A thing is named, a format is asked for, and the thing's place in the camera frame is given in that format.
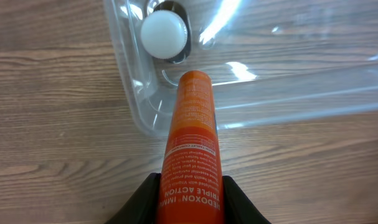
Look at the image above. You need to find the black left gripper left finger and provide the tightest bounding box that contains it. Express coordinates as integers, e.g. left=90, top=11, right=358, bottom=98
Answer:
left=105, top=172, right=161, bottom=224

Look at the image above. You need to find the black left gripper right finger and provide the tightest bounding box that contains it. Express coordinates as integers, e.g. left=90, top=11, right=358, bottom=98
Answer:
left=222, top=175, right=271, bottom=224

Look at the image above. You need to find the orange vitamin tube white cap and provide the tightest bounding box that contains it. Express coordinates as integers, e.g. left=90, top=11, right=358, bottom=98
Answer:
left=156, top=70, right=225, bottom=224

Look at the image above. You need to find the dark bottle white cap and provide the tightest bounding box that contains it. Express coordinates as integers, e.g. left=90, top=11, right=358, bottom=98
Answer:
left=139, top=1, right=191, bottom=64

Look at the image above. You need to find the clear plastic container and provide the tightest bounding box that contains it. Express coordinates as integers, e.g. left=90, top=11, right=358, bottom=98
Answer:
left=104, top=0, right=378, bottom=136

